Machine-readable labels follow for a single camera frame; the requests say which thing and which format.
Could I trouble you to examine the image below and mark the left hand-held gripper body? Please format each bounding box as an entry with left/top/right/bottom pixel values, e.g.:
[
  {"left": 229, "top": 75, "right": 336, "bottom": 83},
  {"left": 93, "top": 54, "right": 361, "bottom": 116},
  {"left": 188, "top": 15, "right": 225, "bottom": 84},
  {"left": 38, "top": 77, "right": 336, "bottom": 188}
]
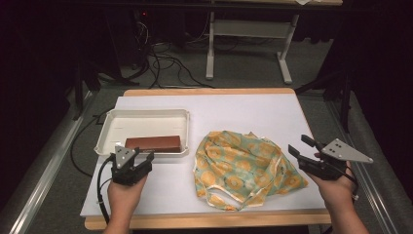
[{"left": 110, "top": 145, "right": 154, "bottom": 187}]

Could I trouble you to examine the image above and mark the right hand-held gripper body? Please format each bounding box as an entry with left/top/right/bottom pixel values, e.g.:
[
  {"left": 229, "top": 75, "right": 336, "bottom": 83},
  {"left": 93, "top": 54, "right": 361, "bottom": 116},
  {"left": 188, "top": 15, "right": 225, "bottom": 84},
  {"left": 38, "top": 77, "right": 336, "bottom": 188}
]
[{"left": 298, "top": 137, "right": 374, "bottom": 181}]

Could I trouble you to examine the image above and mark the brown rectangular box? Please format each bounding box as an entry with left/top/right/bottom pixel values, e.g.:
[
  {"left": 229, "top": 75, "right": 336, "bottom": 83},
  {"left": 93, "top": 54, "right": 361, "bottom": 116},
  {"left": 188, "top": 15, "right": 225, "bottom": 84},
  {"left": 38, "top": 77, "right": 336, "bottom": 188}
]
[{"left": 125, "top": 135, "right": 182, "bottom": 154}]

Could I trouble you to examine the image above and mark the white plastic tray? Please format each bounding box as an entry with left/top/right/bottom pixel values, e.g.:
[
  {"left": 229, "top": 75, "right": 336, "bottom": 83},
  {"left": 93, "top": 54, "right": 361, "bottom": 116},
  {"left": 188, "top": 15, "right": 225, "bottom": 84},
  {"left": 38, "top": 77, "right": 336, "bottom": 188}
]
[{"left": 94, "top": 108, "right": 191, "bottom": 159}]

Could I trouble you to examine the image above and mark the fruit print cloth bag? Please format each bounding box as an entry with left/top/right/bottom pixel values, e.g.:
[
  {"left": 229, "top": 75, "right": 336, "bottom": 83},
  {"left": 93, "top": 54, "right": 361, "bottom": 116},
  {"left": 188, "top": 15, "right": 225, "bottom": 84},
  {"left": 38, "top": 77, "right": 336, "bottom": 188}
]
[{"left": 193, "top": 130, "right": 310, "bottom": 212}]

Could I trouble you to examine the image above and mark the person's left hand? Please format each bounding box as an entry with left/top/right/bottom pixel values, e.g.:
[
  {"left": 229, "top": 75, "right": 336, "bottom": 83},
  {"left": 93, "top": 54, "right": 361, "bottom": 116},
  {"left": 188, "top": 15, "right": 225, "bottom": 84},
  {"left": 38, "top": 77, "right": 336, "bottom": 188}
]
[{"left": 106, "top": 174, "right": 149, "bottom": 217}]

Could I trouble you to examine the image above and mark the person's right hand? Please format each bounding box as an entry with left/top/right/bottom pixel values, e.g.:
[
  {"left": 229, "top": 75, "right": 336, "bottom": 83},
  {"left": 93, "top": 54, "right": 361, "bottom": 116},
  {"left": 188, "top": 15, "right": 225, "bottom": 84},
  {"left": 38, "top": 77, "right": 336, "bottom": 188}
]
[{"left": 306, "top": 164, "right": 358, "bottom": 213}]

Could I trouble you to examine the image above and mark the black metal stand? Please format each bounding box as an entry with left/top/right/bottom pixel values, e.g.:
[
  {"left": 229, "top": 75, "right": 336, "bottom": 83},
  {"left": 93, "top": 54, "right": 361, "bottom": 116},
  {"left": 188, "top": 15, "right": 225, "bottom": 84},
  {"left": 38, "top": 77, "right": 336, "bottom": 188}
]
[
  {"left": 72, "top": 58, "right": 140, "bottom": 121},
  {"left": 295, "top": 69, "right": 355, "bottom": 135}
]

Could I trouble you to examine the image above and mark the black device with red light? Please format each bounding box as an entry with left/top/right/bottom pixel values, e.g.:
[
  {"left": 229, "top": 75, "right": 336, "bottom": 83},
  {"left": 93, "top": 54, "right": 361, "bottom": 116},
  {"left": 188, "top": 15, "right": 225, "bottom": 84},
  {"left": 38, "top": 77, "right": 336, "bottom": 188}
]
[{"left": 130, "top": 8, "right": 154, "bottom": 69}]

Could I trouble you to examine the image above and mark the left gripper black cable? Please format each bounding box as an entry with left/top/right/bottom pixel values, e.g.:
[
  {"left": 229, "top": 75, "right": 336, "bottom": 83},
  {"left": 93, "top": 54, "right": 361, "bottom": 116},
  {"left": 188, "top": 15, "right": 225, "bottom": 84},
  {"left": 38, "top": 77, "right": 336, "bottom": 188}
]
[{"left": 96, "top": 154, "right": 116, "bottom": 225}]

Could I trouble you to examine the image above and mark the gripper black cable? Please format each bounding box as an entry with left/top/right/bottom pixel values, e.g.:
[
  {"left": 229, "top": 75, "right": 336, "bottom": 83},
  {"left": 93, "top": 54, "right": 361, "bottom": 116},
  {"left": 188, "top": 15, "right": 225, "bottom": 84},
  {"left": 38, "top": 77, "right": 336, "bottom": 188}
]
[
  {"left": 340, "top": 167, "right": 359, "bottom": 201},
  {"left": 96, "top": 154, "right": 116, "bottom": 225}
]

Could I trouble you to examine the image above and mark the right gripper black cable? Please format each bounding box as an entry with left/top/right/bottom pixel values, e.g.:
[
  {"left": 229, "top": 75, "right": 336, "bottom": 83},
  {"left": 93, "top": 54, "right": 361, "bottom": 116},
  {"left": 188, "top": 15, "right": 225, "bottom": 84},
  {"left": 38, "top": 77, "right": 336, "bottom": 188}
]
[{"left": 340, "top": 167, "right": 359, "bottom": 201}]

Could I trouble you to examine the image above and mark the aluminium rail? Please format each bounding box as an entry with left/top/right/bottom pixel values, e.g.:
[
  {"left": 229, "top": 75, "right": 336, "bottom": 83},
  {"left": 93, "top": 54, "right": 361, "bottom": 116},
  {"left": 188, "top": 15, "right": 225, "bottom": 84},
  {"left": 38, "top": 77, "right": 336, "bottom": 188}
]
[
  {"left": 0, "top": 91, "right": 95, "bottom": 234},
  {"left": 324, "top": 97, "right": 413, "bottom": 234}
]

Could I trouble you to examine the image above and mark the black floor cable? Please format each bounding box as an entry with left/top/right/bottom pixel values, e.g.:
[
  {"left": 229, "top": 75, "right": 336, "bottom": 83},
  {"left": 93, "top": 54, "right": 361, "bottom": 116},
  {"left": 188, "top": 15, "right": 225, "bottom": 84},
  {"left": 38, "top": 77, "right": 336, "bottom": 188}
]
[{"left": 69, "top": 108, "right": 113, "bottom": 178}]

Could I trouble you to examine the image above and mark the black cable bundle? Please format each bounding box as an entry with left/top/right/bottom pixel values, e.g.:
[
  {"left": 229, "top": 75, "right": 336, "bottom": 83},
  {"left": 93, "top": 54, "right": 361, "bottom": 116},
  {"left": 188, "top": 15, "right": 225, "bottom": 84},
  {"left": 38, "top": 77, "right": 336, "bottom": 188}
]
[{"left": 134, "top": 19, "right": 215, "bottom": 91}]

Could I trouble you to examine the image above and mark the white metal desk frame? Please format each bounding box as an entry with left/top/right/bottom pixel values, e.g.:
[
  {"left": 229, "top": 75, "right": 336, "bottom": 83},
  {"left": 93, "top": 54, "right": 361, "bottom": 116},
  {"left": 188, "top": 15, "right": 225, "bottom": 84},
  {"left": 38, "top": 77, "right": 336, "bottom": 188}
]
[{"left": 205, "top": 0, "right": 344, "bottom": 86}]

